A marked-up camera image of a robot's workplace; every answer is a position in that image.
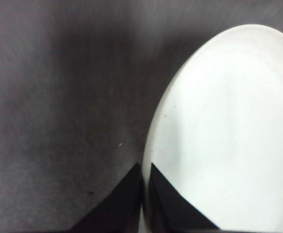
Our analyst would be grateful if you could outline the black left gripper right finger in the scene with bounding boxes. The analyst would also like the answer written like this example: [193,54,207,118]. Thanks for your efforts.
[148,162,221,233]

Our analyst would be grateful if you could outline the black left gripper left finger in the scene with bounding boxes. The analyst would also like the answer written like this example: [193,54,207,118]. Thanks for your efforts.
[69,163,142,233]

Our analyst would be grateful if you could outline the white round plate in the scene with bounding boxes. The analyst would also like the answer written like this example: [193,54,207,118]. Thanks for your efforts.
[141,23,283,231]

